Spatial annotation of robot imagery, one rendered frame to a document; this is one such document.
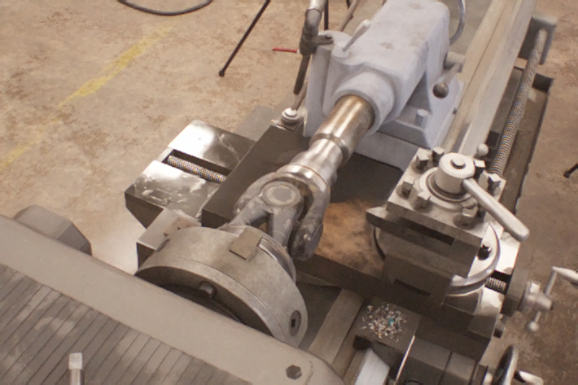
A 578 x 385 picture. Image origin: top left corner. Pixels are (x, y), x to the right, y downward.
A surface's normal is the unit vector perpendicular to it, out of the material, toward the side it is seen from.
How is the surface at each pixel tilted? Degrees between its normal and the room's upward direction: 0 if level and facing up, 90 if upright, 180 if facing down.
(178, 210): 0
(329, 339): 0
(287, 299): 52
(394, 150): 90
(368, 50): 0
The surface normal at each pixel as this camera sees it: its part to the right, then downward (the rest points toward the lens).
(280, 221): 0.03, -0.65
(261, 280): 0.52, -0.48
